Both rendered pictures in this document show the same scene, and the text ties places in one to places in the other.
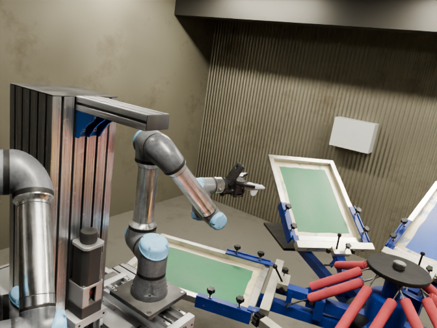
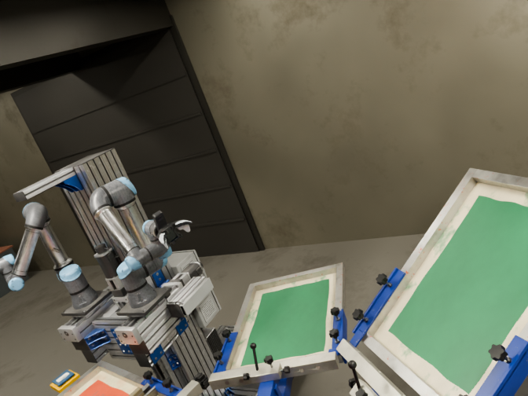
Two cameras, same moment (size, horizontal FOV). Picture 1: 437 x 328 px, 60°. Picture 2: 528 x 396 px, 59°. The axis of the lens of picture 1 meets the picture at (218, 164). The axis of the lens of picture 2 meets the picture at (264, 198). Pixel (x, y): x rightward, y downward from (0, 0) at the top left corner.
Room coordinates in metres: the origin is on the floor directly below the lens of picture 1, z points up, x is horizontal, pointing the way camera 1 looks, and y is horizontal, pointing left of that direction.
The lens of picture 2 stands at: (2.20, -2.07, 2.26)
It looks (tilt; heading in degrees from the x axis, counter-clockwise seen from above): 17 degrees down; 91
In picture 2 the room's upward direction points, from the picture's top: 21 degrees counter-clockwise
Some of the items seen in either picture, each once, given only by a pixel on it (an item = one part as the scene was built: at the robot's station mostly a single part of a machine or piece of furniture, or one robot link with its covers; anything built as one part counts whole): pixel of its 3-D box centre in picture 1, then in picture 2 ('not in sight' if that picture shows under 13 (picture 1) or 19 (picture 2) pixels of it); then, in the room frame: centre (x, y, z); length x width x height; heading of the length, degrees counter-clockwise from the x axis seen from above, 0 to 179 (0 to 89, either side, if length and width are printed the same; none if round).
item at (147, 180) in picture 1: (145, 193); (136, 226); (1.46, 0.28, 1.63); 0.15 x 0.12 x 0.55; 33
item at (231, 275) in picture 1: (224, 265); (278, 320); (2.01, -0.12, 1.05); 1.08 x 0.61 x 0.23; 75
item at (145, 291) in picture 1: (150, 280); (139, 291); (1.35, 0.20, 1.31); 0.15 x 0.15 x 0.10
